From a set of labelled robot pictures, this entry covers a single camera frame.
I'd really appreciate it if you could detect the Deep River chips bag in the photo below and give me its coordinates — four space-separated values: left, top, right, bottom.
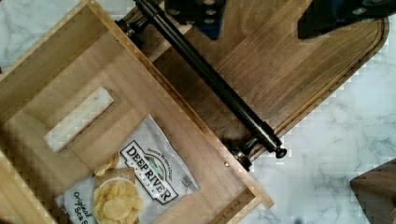
55 116 199 224

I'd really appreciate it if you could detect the black metal drawer handle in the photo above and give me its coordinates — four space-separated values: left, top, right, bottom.
116 0 287 169

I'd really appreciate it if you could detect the white marble block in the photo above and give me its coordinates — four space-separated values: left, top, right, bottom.
44 87 115 152

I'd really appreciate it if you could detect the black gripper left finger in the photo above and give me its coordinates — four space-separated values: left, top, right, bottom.
164 0 226 40

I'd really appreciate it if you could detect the dark wooden cutting board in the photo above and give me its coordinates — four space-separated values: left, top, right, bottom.
138 0 389 146

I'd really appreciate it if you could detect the dark wooden box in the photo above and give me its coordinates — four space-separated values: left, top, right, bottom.
350 160 396 224

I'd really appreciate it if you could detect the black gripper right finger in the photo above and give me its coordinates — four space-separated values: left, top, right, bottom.
297 0 396 39

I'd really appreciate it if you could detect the light wooden drawer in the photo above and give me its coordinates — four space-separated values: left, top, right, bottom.
1 0 273 224

